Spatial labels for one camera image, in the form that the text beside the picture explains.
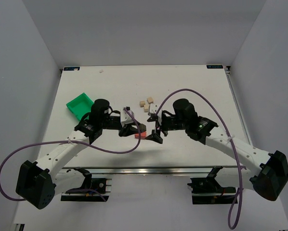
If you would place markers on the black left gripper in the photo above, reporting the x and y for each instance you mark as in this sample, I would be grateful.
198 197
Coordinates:
123 129

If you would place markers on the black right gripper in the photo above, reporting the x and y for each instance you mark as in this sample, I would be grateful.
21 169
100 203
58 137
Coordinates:
158 125

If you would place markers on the red wood block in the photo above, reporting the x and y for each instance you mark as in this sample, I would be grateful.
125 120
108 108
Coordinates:
141 136

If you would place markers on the wood cube with red square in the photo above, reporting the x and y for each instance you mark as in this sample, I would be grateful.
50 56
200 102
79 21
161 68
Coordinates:
146 108

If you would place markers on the wood cylinder block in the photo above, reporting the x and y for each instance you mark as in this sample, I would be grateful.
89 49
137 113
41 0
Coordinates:
141 103

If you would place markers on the green plastic tray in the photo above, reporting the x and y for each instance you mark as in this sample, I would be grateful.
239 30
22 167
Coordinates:
80 105

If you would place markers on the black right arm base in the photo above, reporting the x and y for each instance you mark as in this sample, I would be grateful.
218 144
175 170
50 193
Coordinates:
207 191

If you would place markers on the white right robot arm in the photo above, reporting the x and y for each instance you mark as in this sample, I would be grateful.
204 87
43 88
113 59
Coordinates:
267 172

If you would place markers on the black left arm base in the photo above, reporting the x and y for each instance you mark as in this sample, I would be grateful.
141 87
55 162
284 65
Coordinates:
92 189

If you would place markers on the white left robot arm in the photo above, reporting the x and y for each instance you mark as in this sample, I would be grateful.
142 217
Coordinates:
40 181

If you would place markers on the wood cube with number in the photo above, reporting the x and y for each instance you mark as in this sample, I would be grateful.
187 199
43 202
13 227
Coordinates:
150 100

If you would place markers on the blue right corner label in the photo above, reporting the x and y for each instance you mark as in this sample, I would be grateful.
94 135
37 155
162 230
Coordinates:
214 66

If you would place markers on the blue corner label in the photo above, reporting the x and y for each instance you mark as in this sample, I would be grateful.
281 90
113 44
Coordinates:
73 68
214 66

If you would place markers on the blue left corner label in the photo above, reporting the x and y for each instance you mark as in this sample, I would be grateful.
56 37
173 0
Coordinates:
73 68

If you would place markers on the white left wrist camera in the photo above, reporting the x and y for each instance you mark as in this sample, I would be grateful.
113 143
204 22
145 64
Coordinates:
126 116

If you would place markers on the aluminium front frame rail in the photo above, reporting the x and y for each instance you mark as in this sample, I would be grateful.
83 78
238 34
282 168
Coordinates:
177 171

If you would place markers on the aluminium frame rail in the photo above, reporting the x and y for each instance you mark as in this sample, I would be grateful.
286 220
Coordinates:
241 113
177 171

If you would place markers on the aluminium right frame rail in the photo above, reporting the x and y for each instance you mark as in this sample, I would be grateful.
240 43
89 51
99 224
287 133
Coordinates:
241 113

